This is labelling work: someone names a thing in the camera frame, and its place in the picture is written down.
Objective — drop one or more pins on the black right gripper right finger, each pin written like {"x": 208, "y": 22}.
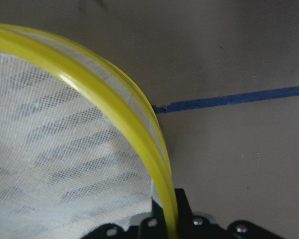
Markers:
{"x": 184, "y": 227}

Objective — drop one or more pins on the yellow steamer tray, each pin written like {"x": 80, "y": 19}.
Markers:
{"x": 80, "y": 144}

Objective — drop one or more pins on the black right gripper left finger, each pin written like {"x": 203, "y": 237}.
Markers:
{"x": 153, "y": 226}

